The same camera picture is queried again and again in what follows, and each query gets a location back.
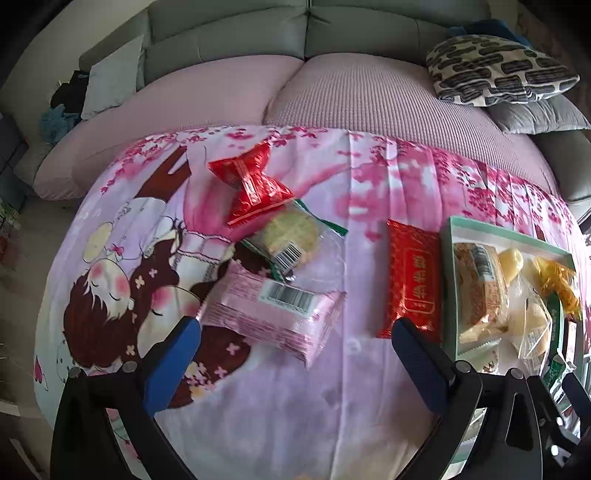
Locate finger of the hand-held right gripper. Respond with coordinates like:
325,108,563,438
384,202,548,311
527,375,583,452
562,370,591,412

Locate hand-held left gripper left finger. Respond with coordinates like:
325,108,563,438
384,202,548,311
50,316,202,480

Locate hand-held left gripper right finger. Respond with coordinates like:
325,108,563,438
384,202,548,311
392,316,544,480

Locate green snack packet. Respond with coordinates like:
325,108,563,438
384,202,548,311
542,295,578,398

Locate clear round cake packet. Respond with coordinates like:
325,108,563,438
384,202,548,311
462,342,509,377

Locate cream crinkly snack packet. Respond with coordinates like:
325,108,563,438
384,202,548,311
508,277,553,361

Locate yellow orange snack packet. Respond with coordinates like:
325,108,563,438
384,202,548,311
454,242,509,344

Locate pink snack packet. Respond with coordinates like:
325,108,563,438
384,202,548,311
199,261,347,368

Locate white tray with green rim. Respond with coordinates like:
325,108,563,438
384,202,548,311
438,215,585,476

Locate red patterned cake packet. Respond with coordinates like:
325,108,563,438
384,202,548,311
376,218,443,343

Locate printed pink blanket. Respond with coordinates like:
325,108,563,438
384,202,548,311
32,124,591,480

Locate golden yellow wrapped snack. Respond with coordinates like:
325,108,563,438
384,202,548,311
531,256,583,321

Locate pale yellow wrapped snack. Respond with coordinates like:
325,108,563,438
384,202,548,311
500,247,526,283

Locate clear green-edged cookie packet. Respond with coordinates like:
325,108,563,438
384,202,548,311
238,198,349,283

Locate red twisted wrapper packet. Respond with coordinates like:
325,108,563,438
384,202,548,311
208,141,296,228

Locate smooth pink seat cushion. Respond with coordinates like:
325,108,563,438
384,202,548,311
34,53,305,201

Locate blue cloth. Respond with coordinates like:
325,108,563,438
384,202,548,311
448,18,529,47
39,104,79,144

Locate waffle pink seat cushion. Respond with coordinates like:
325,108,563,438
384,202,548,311
265,53,561,195

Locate grey quilted pillow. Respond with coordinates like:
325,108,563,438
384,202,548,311
487,95,591,136

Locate dark clothes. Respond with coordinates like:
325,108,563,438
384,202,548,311
50,69,90,114

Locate white pillow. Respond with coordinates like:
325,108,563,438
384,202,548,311
81,34,146,121

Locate black and cream patterned pillow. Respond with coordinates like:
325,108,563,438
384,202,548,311
425,34,580,108

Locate grey sofa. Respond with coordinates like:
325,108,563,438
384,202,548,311
0,0,591,213

